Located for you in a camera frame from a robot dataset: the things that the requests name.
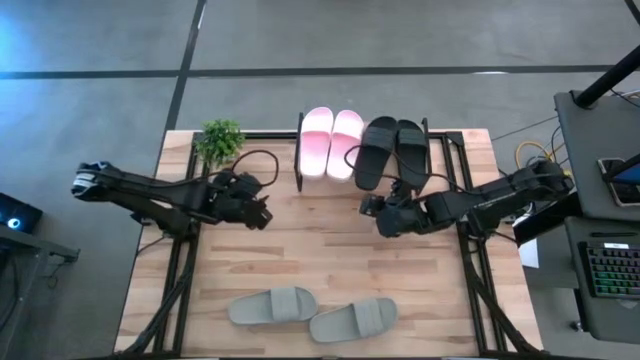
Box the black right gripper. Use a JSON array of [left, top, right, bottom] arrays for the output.
[[359, 180, 439, 239]]

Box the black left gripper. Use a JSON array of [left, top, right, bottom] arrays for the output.
[[204, 174, 274, 232]]

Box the black slide sandal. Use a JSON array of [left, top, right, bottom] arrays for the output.
[[394, 118, 431, 192], [353, 115, 399, 192]]

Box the pink slide sandal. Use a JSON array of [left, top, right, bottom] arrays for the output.
[[326, 109, 365, 182], [299, 106, 335, 180]]

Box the grey keyboard shelf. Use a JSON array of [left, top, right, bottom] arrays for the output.
[[564, 217, 640, 346]]

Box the small green potted plant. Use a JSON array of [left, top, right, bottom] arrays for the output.
[[193, 118, 246, 169]]

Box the grey slide sandal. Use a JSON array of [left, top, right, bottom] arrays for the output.
[[308, 296, 399, 344], [227, 285, 319, 326]]

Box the white paper sheet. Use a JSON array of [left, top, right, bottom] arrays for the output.
[[517, 214, 541, 270]]

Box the black control box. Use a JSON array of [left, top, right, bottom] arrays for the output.
[[512, 204, 582, 247]]

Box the grey workstation desk top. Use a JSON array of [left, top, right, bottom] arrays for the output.
[[553, 89, 640, 222]]

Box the dark side desk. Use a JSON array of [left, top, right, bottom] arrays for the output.
[[0, 224, 81, 360]]

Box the black device with blue light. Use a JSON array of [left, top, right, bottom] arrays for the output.
[[0, 192, 44, 234]]

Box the black smartphone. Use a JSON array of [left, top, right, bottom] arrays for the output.
[[598, 157, 640, 208]]

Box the backlit black keyboard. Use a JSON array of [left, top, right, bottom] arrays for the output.
[[579, 241, 640, 301]]

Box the black round pole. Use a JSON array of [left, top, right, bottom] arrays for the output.
[[573, 44, 640, 110]]

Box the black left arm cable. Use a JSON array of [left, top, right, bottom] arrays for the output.
[[230, 148, 280, 190]]

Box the wooden shelf with black frame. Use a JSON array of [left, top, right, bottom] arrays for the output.
[[293, 111, 434, 194]]

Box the yellow cable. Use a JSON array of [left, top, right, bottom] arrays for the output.
[[516, 140, 557, 164]]

